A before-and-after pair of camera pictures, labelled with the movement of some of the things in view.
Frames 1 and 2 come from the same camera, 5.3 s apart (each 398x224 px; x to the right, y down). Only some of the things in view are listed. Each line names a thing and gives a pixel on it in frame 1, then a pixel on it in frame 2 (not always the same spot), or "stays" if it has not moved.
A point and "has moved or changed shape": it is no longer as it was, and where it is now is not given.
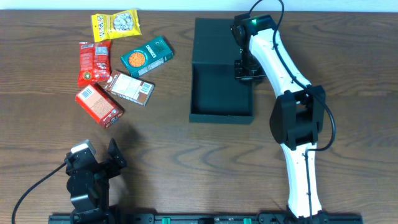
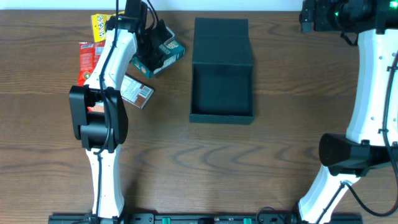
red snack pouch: [94, 62] stays
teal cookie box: [148, 56] has moved or changed shape
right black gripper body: [248, 68] → [330, 17]
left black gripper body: [105, 171] → [147, 55]
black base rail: [214, 218] stays
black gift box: [215, 96] stays
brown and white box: [131, 88] stays
